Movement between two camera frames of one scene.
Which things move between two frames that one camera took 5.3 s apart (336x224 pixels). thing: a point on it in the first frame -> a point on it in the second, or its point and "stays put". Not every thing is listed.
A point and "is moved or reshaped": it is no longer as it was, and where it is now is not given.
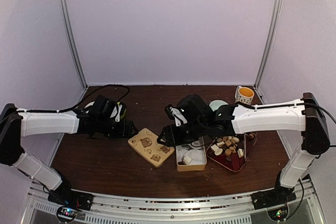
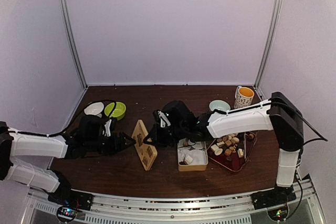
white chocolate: (187, 159) stays put
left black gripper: (127, 134) -> (119, 146)
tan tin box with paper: (191, 157) stays put
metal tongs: (244, 142) stays put
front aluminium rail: (306, 208) stays put
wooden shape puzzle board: (146, 144) is moved or reshaped
